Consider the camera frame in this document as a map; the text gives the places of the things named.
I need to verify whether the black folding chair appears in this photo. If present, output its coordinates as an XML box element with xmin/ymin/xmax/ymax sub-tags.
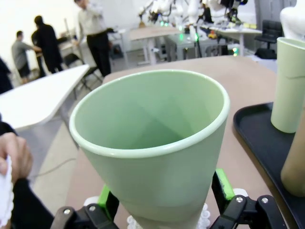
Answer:
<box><xmin>63</xmin><ymin>52</ymin><xmax>102</xmax><ymax>92</ymax></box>

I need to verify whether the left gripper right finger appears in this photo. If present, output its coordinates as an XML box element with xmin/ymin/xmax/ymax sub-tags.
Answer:
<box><xmin>209</xmin><ymin>168</ymin><xmax>286</xmax><ymax>229</ymax></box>

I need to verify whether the white table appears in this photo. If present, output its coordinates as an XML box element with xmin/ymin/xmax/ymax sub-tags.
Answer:
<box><xmin>0</xmin><ymin>64</ymin><xmax>91</xmax><ymax>132</ymax></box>

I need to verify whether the brown plastic cup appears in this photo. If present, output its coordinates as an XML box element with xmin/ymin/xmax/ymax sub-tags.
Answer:
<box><xmin>280</xmin><ymin>128</ymin><xmax>305</xmax><ymax>198</ymax></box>

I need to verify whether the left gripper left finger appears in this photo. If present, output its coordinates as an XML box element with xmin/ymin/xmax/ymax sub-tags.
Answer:
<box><xmin>51</xmin><ymin>184</ymin><xmax>120</xmax><ymax>229</ymax></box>

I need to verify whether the person in grey t-shirt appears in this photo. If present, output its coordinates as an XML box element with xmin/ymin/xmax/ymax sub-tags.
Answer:
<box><xmin>11</xmin><ymin>30</ymin><xmax>40</xmax><ymax>84</ymax></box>

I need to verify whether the black plastic serving tray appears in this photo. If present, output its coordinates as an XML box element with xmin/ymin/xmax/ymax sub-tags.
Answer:
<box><xmin>233</xmin><ymin>102</ymin><xmax>305</xmax><ymax>229</ymax></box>

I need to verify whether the person's right forearm black sleeve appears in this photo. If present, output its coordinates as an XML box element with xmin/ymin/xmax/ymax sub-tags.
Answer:
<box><xmin>9</xmin><ymin>178</ymin><xmax>56</xmax><ymax>229</ymax></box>

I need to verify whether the person in long black coat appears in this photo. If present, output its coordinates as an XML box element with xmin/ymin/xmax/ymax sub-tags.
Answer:
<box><xmin>31</xmin><ymin>15</ymin><xmax>64</xmax><ymax>74</ymax></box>

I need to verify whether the person's left forearm black sleeve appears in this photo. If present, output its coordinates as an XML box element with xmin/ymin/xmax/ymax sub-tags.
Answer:
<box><xmin>0</xmin><ymin>114</ymin><xmax>19</xmax><ymax>138</ymax></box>

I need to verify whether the white cluttered workbench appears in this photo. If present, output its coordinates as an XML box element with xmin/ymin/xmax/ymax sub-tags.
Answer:
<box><xmin>209</xmin><ymin>23</ymin><xmax>263</xmax><ymax>56</ymax></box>

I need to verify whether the grey floor cable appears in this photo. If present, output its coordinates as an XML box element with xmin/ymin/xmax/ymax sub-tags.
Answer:
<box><xmin>30</xmin><ymin>156</ymin><xmax>77</xmax><ymax>178</ymax></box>

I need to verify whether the brown topped lab table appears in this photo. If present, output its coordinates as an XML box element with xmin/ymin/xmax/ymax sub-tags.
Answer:
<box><xmin>128</xmin><ymin>25</ymin><xmax>182</xmax><ymax>68</ymax></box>

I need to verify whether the person's right hand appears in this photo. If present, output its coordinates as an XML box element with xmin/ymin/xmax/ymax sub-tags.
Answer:
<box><xmin>0</xmin><ymin>132</ymin><xmax>33</xmax><ymax>184</ymax></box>

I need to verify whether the light green plastic cup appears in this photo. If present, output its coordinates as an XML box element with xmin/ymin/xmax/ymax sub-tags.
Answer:
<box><xmin>69</xmin><ymin>69</ymin><xmax>231</xmax><ymax>229</ymax></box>
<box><xmin>270</xmin><ymin>37</ymin><xmax>305</xmax><ymax>134</ymax></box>

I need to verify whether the man in beige shirt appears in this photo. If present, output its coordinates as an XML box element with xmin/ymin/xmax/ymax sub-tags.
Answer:
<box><xmin>73</xmin><ymin>0</ymin><xmax>113</xmax><ymax>77</ymax></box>

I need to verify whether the black office chair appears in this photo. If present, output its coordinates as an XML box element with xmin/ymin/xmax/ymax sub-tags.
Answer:
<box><xmin>254</xmin><ymin>20</ymin><xmax>285</xmax><ymax>60</ymax></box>

